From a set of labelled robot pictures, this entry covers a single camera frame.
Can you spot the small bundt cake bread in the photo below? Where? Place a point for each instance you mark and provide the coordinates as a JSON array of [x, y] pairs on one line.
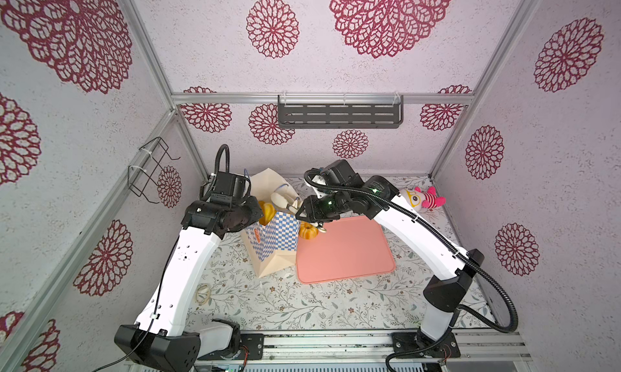
[[308, 231]]

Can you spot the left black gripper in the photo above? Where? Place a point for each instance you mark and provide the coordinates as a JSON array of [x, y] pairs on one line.
[[256, 213]]

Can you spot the black wire wall rack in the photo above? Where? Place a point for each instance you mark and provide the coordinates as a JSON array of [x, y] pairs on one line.
[[155, 179]]

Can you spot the pink plastic tray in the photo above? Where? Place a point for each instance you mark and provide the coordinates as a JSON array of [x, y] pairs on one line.
[[353, 247]]

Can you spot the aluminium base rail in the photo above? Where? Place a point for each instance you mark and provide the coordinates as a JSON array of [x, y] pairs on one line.
[[465, 349]]

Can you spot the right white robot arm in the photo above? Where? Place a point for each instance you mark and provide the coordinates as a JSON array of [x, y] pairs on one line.
[[451, 278]]

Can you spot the long baguette bread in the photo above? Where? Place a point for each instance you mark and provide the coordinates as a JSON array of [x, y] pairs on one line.
[[269, 213]]

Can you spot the beige rubber band loop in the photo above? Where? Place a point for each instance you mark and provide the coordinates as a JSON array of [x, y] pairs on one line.
[[203, 294]]

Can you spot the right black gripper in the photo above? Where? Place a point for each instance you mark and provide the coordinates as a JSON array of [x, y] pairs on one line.
[[312, 213]]

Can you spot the blue checkered paper bag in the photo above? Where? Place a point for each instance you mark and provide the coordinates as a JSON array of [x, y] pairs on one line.
[[272, 248]]

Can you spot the pink white plush toy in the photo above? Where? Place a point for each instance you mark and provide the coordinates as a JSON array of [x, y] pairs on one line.
[[420, 199]]

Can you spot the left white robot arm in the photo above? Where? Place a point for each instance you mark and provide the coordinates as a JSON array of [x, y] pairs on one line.
[[158, 338]]

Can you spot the grey wall shelf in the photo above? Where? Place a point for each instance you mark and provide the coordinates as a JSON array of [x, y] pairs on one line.
[[294, 115]]

